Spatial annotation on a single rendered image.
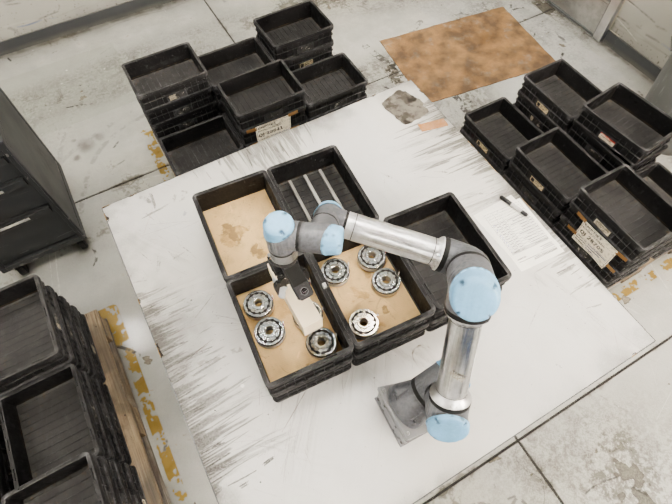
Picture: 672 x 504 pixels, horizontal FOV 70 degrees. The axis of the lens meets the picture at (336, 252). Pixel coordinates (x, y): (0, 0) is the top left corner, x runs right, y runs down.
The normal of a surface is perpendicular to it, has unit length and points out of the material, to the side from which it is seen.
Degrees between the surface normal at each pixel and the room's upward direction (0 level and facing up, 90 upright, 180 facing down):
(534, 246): 0
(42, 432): 0
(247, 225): 0
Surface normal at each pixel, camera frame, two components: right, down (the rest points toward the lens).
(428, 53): 0.00, -0.49
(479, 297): -0.11, 0.32
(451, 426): -0.13, 0.56
